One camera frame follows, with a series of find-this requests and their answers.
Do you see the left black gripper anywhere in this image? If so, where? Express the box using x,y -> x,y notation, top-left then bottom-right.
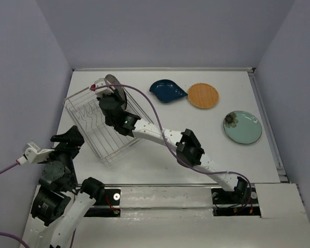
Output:
40,123 -> 86,186

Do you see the grey reindeer plate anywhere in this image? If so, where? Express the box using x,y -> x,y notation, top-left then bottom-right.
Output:
105,74 -> 127,111

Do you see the dark blue leaf plate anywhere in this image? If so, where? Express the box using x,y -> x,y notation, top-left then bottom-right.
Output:
149,79 -> 188,103

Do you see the orange woven round plate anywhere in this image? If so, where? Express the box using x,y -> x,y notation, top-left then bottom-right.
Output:
188,83 -> 220,109

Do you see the teal flower plate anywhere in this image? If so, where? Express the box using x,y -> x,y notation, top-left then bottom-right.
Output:
223,111 -> 262,145

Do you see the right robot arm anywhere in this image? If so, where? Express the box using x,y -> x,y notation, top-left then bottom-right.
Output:
95,87 -> 249,203

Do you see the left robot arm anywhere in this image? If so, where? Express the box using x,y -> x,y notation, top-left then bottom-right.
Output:
23,126 -> 105,247

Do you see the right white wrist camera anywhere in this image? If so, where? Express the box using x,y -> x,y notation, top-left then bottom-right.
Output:
90,78 -> 114,98

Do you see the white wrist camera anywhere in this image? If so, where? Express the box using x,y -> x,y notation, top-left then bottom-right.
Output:
16,142 -> 55,165
90,78 -> 114,98

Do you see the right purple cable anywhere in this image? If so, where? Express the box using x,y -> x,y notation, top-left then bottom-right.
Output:
90,84 -> 254,210

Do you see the purple cable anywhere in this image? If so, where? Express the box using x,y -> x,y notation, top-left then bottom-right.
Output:
90,84 -> 254,210
0,160 -> 75,248

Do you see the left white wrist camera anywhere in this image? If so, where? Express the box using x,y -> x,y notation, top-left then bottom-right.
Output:
16,142 -> 55,165

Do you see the metal wire dish rack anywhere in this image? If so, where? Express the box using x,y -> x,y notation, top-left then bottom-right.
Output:
64,78 -> 145,165

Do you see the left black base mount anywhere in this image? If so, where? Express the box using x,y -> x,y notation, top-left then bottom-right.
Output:
84,188 -> 121,218

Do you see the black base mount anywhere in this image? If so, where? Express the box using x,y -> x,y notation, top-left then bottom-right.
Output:
84,188 -> 121,218
211,187 -> 261,216

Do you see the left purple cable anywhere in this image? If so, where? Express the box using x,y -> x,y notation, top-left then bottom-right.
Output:
0,160 -> 75,248

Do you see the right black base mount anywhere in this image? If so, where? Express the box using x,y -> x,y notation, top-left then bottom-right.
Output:
211,187 -> 261,216

